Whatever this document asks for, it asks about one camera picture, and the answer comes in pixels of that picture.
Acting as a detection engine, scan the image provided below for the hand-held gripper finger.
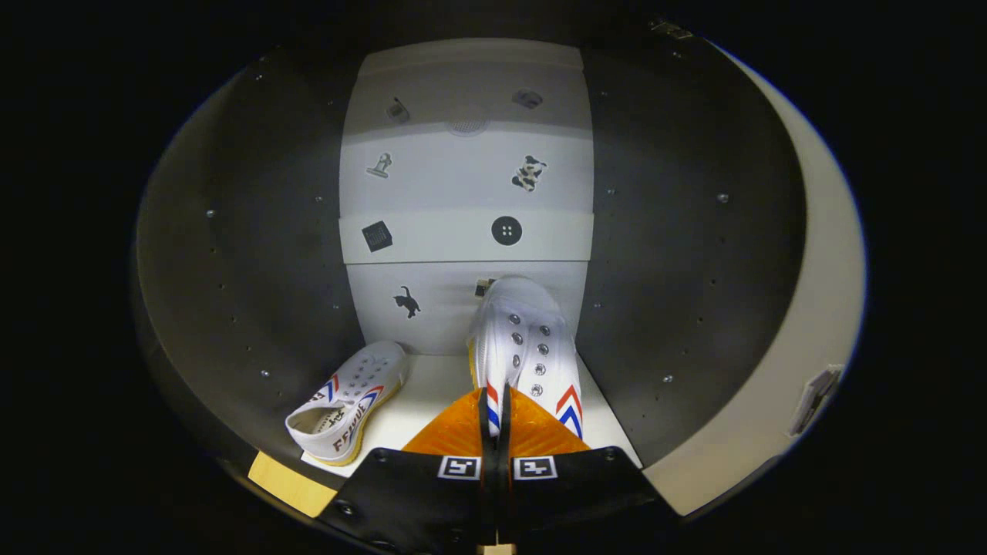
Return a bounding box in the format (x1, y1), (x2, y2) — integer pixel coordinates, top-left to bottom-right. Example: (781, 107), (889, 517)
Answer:
(316, 388), (498, 555)
(497, 385), (683, 554)

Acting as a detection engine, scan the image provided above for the white canvas shoe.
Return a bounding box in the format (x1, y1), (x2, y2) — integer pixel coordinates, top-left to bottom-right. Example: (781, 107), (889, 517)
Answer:
(285, 341), (409, 467)
(467, 276), (584, 440)

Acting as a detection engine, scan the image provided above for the dark grey shoe cabinet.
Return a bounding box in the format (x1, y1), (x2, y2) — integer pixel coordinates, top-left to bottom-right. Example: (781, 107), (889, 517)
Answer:
(135, 31), (807, 479)

